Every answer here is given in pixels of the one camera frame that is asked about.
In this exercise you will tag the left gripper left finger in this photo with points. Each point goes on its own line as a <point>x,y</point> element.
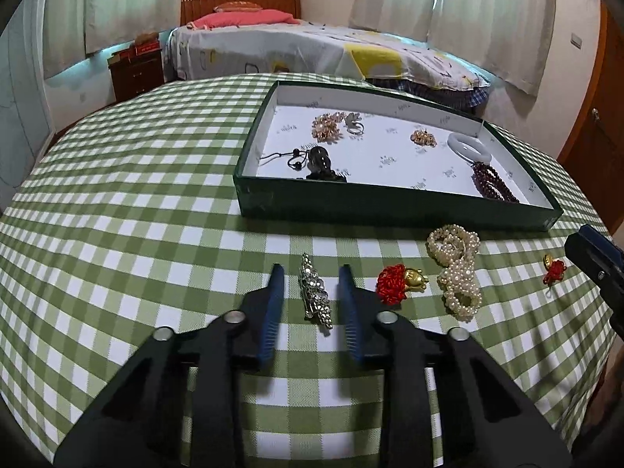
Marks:
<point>137,419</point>

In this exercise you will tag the small red gold charm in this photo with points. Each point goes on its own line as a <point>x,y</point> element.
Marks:
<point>555,270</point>

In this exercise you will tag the wooden door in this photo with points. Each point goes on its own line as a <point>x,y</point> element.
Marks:
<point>593,152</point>

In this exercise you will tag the rose gold crystal brooch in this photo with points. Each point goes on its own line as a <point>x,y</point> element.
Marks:
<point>326,127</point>

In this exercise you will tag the orange patterned cushion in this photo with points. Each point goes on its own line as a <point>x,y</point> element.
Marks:
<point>238,7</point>

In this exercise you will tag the wooden headboard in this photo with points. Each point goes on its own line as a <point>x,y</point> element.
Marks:
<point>195,9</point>

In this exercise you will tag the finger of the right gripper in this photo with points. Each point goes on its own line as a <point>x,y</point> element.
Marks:
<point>606,273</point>
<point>600,242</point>

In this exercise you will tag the green jewelry tray box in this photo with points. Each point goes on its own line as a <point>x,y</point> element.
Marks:
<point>374,174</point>

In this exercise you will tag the left white curtain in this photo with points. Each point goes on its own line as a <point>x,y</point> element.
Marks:
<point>75,29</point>

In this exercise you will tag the white curtain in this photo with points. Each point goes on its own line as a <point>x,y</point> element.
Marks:
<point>508,38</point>
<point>75,29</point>

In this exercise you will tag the green white checkered tablecloth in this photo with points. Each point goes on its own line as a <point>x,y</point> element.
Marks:
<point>131,222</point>

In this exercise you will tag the red box on nightstand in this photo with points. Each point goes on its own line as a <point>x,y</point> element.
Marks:
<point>145,48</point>

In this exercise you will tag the wall light switch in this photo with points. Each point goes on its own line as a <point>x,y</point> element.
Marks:
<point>576,41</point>

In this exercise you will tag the pink pillow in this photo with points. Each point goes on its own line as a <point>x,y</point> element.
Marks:
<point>242,19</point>

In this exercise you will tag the white jade bangle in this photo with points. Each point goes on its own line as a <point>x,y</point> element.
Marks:
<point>468,148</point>

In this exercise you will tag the brown plush toy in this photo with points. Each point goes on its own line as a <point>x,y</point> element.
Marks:
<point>146,38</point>

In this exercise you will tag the small gold flower brooch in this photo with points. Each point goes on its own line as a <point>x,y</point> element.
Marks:
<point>423,138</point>

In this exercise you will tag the bed with patterned sheet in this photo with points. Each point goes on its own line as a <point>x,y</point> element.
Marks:
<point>385,61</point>

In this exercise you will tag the silver rhinestone hair clip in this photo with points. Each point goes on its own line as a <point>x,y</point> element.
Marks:
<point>316,302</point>

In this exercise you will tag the glass sliding wardrobe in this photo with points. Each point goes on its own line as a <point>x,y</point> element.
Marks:
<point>25,117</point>

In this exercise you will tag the right white curtain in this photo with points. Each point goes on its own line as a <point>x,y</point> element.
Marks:
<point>508,38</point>

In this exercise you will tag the red knot gold charm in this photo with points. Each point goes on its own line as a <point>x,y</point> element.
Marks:
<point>395,281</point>

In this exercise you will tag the dark wooden nightstand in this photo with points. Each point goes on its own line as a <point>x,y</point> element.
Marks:
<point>133,76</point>

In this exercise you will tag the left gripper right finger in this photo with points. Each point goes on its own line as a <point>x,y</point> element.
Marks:
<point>485,419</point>

